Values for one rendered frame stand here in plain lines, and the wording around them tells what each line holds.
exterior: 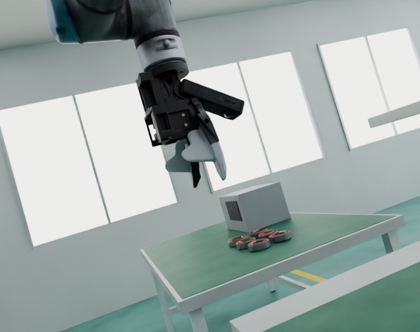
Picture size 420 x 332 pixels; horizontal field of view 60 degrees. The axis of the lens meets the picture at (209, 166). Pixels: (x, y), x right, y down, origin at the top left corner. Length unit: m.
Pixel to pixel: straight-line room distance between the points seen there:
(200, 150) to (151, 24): 0.21
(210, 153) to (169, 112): 0.09
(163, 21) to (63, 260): 4.15
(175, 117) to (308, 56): 5.23
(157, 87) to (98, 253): 4.06
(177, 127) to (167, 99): 0.05
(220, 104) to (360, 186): 5.23
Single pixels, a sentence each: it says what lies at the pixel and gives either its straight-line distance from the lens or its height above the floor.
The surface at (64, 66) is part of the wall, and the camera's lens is 4.90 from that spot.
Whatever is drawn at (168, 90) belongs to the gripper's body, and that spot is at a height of 1.31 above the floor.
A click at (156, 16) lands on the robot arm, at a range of 0.62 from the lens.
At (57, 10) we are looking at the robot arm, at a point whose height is 1.44.
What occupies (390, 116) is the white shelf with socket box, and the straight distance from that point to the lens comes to 1.30.
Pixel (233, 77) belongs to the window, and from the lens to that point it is 5.13.
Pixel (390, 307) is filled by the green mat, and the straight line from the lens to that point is 1.01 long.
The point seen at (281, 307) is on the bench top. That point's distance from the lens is 1.13.
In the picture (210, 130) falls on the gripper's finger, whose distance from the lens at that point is 0.54.
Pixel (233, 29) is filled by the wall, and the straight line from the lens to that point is 5.41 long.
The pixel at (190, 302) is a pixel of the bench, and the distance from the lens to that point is 1.47.
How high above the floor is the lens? 1.16
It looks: 2 degrees up
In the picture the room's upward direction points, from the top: 17 degrees counter-clockwise
